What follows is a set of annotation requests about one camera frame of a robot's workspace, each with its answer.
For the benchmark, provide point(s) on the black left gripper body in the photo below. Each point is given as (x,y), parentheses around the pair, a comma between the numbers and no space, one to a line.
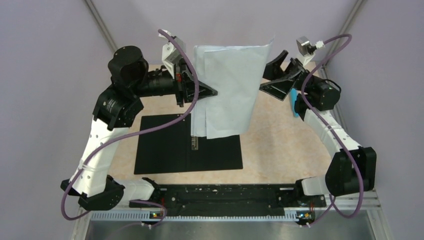
(182,83)

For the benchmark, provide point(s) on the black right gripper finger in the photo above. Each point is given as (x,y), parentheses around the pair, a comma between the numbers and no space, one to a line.
(273,70)
(281,87)

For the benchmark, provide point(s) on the red and black folder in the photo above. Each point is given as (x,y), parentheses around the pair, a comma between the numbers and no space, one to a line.
(174,150)

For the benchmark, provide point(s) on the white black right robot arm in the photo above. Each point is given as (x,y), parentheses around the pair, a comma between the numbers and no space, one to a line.
(352,167)

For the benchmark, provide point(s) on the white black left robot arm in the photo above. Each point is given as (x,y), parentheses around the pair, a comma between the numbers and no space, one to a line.
(113,115)

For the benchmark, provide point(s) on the turquoise marker pen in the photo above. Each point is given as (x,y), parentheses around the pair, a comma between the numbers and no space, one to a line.
(292,98)

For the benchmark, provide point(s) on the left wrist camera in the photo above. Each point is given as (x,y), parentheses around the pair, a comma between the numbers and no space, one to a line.
(170,55)

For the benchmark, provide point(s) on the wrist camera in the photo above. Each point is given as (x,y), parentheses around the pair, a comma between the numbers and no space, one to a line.
(170,55)
(307,50)

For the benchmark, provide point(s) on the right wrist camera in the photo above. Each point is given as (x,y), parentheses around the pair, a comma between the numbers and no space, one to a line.
(307,50)

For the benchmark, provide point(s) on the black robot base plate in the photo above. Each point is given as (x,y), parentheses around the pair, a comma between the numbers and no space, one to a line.
(231,200)

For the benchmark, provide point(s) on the aluminium frame rail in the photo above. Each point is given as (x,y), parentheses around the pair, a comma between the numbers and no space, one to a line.
(152,213)

